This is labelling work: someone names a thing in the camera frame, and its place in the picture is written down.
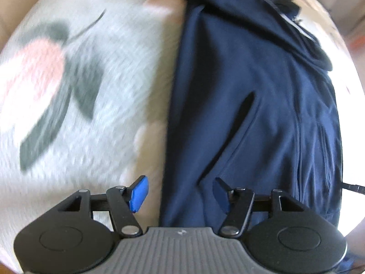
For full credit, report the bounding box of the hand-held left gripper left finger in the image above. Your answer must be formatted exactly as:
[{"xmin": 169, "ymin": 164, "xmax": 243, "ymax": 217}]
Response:
[{"xmin": 56, "ymin": 175, "xmax": 150, "ymax": 239}]

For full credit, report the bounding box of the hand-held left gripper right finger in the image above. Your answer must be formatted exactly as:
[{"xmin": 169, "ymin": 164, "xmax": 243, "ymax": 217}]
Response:
[{"xmin": 213, "ymin": 177, "xmax": 307, "ymax": 238}]

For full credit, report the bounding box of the navy blue jacket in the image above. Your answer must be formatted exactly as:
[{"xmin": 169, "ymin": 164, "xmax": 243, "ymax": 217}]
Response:
[{"xmin": 159, "ymin": 0, "xmax": 343, "ymax": 229}]

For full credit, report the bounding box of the floral printed bed sheet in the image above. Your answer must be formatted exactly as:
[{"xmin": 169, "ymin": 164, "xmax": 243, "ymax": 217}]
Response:
[{"xmin": 0, "ymin": 0, "xmax": 360, "ymax": 274}]

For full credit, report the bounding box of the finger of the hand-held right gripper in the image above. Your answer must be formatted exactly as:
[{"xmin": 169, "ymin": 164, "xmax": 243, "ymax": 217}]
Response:
[{"xmin": 342, "ymin": 182, "xmax": 365, "ymax": 195}]

